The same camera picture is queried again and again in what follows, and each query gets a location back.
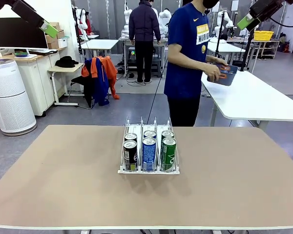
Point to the white cabinet wooden top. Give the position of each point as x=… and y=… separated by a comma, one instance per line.
x=31, y=80

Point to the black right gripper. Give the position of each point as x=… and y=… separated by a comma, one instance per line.
x=271, y=6

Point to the cardboard box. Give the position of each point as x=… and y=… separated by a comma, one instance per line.
x=52, y=42
x=61, y=34
x=55, y=25

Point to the person in dark jacket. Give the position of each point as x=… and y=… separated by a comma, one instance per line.
x=144, y=24

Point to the lab workbench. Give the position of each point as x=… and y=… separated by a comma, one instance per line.
x=162, y=40

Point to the person in blue Warriors shirt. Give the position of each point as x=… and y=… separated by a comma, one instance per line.
x=185, y=48

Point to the green bowl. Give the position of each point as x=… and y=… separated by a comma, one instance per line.
x=21, y=53

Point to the black hat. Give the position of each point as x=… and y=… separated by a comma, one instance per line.
x=66, y=62

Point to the person in red clothes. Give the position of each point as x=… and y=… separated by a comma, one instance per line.
x=88, y=26

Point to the person's right forearm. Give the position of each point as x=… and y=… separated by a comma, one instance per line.
x=190, y=63

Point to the red fire extinguisher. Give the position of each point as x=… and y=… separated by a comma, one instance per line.
x=285, y=47

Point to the grey step stool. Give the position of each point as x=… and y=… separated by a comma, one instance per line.
x=156, y=65

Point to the yellow plastic crate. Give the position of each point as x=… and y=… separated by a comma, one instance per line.
x=263, y=36

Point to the wooden shelf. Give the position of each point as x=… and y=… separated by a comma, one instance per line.
x=274, y=48

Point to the blue jacket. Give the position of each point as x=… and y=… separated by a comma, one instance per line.
x=102, y=87

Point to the large white table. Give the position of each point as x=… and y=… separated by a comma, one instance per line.
x=254, y=97

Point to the green beverage can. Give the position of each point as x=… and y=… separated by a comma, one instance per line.
x=167, y=133
x=168, y=156

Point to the black computer monitor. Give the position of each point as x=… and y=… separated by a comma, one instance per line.
x=19, y=33

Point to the orange jacket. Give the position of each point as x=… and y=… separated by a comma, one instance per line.
x=107, y=65

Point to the person's right hand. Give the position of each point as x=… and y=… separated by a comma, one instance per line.
x=212, y=73

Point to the person's left hand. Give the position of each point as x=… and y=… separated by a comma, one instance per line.
x=221, y=61

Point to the black tripod stand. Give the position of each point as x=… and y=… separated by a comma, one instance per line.
x=246, y=52

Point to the blue Pocari Sweat can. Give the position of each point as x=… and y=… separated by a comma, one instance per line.
x=150, y=133
x=149, y=153

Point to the small white box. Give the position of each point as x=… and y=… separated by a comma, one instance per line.
x=63, y=43

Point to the white round air purifier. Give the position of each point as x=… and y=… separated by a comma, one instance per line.
x=9, y=102

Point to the person's left forearm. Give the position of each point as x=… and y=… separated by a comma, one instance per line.
x=210, y=58

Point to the white side table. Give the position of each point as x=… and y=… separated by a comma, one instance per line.
x=55, y=87

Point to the computer tower lit fan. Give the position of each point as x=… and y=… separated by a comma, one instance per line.
x=131, y=52

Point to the white lab robot arm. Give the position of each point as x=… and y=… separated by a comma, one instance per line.
x=164, y=14
x=81, y=19
x=228, y=23
x=127, y=14

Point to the black Pepsi can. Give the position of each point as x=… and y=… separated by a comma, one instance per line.
x=130, y=156
x=130, y=136

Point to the black keyboard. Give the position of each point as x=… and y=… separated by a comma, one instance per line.
x=42, y=51

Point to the black chair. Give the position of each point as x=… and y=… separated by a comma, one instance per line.
x=78, y=79

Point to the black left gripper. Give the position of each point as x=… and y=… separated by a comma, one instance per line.
x=25, y=9

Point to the clear acrylic can rack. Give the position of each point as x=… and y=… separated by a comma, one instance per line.
x=149, y=172

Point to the black face mask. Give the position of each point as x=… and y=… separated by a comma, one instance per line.
x=210, y=3

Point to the black stand pole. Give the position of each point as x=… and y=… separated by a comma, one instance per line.
x=218, y=44

